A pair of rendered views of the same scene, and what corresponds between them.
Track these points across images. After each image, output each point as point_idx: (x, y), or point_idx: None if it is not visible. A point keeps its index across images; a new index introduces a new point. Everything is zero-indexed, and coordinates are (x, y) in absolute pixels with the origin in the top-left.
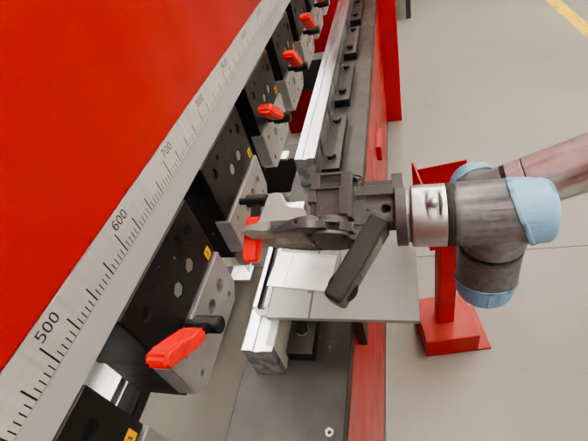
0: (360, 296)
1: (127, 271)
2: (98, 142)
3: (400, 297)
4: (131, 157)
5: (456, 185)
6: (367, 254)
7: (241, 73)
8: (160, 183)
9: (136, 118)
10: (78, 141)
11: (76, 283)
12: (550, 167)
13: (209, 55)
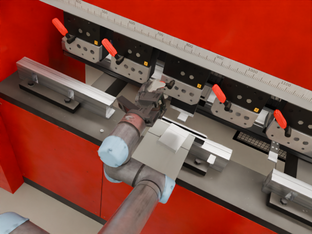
0: (148, 151)
1: (123, 29)
2: (142, 9)
3: None
4: (147, 21)
5: (131, 126)
6: (126, 105)
7: (230, 72)
8: (149, 34)
9: (158, 18)
10: (138, 3)
11: (113, 15)
12: (137, 190)
13: (212, 47)
